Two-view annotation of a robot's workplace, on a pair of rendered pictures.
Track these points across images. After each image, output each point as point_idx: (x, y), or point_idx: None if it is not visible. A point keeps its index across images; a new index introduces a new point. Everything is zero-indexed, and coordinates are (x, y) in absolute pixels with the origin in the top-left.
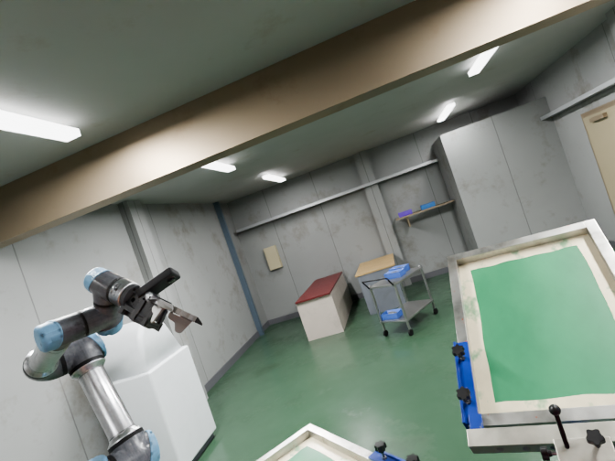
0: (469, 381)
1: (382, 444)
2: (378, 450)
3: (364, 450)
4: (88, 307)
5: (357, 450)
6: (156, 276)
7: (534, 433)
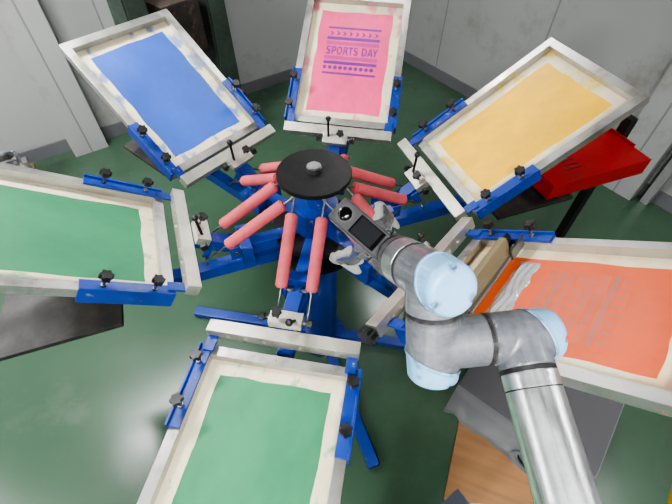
0: (133, 284)
1: (176, 395)
2: (183, 398)
3: (163, 445)
4: (470, 323)
5: (164, 456)
6: (365, 213)
7: (188, 251)
